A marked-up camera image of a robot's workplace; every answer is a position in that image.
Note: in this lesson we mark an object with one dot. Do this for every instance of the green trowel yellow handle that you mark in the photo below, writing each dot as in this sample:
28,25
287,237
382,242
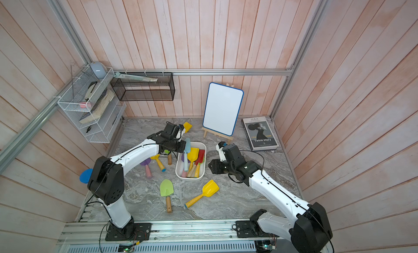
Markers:
200,169

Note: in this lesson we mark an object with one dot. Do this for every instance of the light blue trowel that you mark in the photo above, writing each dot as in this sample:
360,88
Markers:
186,152

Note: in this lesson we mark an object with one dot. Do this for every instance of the white wire shelf rack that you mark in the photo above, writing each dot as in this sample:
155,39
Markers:
100,131

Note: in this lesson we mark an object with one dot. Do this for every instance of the books on wire shelf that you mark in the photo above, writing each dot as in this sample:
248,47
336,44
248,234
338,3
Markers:
97,108

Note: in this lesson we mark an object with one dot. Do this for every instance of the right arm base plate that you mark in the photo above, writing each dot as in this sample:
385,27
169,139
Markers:
249,229

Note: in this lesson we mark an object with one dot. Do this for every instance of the pale green ruler tool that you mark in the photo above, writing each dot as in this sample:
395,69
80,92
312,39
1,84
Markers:
134,78

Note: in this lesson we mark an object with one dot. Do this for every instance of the green trowel wooden handle front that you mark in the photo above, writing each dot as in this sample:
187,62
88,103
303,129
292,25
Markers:
166,190

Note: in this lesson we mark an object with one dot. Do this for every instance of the whiteboard with blue frame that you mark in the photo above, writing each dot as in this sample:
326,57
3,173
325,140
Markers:
222,108

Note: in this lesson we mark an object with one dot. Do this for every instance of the green trowel wooden handle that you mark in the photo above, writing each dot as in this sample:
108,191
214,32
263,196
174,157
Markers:
166,190
169,156

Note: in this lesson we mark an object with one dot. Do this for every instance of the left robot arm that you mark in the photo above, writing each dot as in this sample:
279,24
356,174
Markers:
107,178

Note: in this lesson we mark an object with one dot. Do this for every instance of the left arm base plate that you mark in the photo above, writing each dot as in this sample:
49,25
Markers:
131,232

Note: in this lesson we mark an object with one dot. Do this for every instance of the black wire basket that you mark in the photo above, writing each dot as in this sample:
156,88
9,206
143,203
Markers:
163,90

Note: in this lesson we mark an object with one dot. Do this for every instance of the green trowel wooden handle back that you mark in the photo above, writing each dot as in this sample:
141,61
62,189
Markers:
169,156

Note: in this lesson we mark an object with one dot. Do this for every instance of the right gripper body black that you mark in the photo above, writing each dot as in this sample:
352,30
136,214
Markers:
220,166

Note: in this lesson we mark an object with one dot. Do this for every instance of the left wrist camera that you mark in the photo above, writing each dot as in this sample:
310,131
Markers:
181,131

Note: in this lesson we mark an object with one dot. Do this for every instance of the grey Twins story book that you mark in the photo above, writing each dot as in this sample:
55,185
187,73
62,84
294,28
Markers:
259,134

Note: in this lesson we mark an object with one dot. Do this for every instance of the red shovel wooden handle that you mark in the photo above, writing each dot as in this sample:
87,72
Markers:
201,155

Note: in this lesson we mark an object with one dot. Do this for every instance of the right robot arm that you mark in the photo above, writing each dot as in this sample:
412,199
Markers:
305,225

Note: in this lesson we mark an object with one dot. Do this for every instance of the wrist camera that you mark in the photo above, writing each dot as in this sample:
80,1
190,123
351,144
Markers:
181,131
219,148

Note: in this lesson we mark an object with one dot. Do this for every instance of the blue lidded jar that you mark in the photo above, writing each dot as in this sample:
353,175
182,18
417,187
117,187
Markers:
85,176

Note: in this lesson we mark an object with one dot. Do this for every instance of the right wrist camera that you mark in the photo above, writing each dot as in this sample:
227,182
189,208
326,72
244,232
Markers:
219,148

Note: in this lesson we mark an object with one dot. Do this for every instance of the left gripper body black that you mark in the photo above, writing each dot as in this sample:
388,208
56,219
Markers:
177,146

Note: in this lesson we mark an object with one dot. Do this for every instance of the all yellow plastic scoop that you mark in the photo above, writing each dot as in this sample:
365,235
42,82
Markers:
207,191

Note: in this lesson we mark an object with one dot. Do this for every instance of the yellow shovel wooden handle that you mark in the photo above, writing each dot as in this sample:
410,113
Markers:
187,127

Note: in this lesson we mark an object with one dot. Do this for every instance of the wooden easel stand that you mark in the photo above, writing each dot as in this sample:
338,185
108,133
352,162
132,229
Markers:
228,138

